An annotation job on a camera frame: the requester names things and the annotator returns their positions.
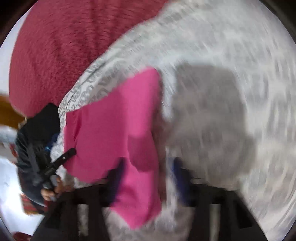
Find white grey patterned bedsheet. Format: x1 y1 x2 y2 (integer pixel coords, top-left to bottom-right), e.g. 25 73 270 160
49 0 296 241

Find black clothing pile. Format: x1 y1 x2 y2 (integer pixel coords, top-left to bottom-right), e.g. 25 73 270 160
15 103 60 206

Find pink pants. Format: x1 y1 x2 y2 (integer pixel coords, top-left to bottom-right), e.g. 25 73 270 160
64 68 161 228

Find blue patterned garment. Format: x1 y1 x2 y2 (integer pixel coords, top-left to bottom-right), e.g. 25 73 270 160
44 133 59 152

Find red fuzzy blanket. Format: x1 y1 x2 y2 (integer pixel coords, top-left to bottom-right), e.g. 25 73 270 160
9 0 165 117

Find left hand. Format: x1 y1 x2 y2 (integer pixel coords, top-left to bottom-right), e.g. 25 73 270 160
41 176 74 201

